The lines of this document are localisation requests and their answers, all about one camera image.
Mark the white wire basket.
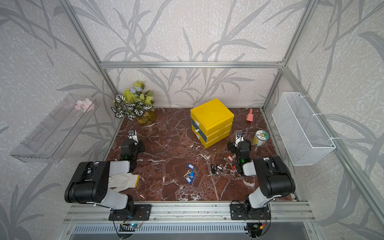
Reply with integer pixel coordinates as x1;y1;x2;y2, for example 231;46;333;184
272;92;336;166

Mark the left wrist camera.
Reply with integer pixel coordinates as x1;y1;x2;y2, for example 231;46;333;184
128;130;139;145

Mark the yellow drawer cabinet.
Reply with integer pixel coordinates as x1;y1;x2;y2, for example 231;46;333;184
191;99;234;148

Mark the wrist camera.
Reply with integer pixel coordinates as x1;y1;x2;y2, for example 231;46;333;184
235;131;244;147
128;130;139;145

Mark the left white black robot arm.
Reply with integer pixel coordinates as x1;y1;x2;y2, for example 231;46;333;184
65;139;145;213

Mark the aluminium front rail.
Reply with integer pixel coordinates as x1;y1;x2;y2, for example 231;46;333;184
63;201;315;224

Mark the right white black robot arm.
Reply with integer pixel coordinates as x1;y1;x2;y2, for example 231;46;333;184
228;140;296;213

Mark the clear acrylic wall shelf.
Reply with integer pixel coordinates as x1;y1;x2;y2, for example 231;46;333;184
10;94;99;164

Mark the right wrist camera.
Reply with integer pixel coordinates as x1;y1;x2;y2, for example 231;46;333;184
235;131;244;147

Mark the key with red tag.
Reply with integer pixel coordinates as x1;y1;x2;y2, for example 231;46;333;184
227;155;234;162

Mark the aluminium frame crossbar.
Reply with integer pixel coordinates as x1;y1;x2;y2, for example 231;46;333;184
100;62;283;69

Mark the artificial potted plant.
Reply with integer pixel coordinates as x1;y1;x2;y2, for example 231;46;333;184
111;81;157;126

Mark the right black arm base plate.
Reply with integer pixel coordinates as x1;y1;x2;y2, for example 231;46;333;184
230;203;272;221

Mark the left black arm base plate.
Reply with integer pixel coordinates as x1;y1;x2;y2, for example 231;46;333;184
109;204;152;222

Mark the pink plastic scoop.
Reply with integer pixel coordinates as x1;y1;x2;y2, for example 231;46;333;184
246;109;254;123

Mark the white work glove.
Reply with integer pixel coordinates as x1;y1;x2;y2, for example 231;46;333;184
108;173;140;192

